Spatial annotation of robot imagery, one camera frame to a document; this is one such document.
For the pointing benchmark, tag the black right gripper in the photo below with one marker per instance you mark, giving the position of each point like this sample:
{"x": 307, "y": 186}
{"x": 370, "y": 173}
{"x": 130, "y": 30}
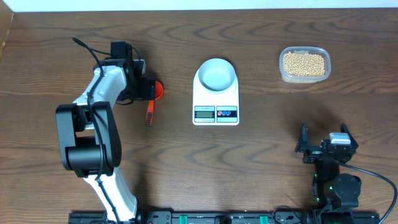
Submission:
{"x": 302, "y": 146}

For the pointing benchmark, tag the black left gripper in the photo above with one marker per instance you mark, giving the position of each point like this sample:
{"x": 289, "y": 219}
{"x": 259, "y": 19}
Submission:
{"x": 148, "y": 89}

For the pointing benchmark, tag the orange measuring scoop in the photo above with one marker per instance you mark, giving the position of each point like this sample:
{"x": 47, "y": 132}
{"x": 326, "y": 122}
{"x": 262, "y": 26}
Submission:
{"x": 159, "y": 91}

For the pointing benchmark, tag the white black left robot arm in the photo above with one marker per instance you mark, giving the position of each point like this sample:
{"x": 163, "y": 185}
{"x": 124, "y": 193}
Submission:
{"x": 90, "y": 144}

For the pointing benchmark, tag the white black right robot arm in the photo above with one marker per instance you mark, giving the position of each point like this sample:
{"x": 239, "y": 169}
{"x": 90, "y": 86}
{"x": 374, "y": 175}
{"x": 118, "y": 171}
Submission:
{"x": 334, "y": 190}

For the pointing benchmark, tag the grey round bowl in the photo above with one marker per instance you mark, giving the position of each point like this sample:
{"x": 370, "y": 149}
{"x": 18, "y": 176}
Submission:
{"x": 217, "y": 74}

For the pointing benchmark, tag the white digital kitchen scale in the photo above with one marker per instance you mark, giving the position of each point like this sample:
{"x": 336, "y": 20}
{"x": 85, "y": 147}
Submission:
{"x": 215, "y": 108}

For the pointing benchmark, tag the yellow soybeans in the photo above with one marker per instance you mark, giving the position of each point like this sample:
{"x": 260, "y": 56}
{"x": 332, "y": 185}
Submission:
{"x": 304, "y": 65}

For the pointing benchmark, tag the clear plastic container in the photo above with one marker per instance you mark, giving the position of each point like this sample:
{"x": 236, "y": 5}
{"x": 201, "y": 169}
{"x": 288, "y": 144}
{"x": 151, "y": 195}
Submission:
{"x": 302, "y": 50}

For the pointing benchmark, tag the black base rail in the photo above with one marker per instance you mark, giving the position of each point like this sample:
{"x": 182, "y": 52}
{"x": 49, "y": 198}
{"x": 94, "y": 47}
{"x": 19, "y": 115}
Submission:
{"x": 254, "y": 218}

